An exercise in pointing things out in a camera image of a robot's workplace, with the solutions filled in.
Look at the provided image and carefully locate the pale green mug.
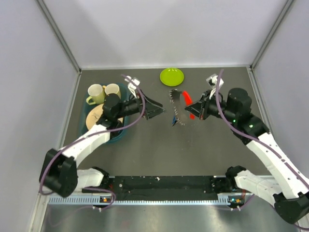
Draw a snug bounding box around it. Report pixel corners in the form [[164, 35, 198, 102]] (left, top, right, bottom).
[[86, 84, 106, 105]]

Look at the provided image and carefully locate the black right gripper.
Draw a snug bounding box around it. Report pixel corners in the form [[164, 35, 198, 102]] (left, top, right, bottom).
[[185, 89, 237, 122]]

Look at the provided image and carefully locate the lime green plate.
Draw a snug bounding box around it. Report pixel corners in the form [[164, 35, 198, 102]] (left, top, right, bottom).
[[159, 68, 184, 87]]

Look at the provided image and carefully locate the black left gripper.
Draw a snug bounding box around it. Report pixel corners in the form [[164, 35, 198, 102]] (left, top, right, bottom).
[[115, 89, 166, 120]]

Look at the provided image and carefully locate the teal plastic basin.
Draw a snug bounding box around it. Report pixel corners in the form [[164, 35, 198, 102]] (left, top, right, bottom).
[[78, 83, 130, 136]]

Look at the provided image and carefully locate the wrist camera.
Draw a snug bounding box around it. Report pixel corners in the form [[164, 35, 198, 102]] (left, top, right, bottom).
[[125, 75, 140, 98], [206, 74, 224, 99]]

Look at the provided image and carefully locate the aluminium frame rail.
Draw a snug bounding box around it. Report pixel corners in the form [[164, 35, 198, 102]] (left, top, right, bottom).
[[38, 175, 278, 196]]

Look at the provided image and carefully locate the grey slotted cable duct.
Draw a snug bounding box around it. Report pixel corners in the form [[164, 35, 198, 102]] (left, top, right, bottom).
[[48, 195, 243, 205]]

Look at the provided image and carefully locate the patterned wooden plate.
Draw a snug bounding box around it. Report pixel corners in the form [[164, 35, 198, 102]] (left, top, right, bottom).
[[85, 103, 125, 130]]

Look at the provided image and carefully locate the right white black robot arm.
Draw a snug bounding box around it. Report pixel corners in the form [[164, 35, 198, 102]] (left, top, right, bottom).
[[185, 88, 309, 224]]

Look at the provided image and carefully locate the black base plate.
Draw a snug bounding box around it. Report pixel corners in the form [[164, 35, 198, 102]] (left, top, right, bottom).
[[97, 175, 240, 193]]

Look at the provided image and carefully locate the red-handled metal key holder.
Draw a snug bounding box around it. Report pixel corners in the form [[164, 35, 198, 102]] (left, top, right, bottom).
[[169, 89, 195, 126]]

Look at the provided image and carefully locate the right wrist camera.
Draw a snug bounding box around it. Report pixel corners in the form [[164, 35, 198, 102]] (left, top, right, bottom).
[[206, 74, 224, 99]]

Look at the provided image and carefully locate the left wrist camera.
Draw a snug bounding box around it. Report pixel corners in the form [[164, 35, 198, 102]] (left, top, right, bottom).
[[125, 75, 140, 98]]

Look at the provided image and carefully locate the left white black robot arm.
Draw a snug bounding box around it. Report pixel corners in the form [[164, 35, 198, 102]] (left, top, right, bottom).
[[39, 94, 165, 198]]

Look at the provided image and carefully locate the mustard yellow mug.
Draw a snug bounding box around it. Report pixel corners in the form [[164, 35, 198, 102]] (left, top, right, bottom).
[[102, 83, 121, 98]]

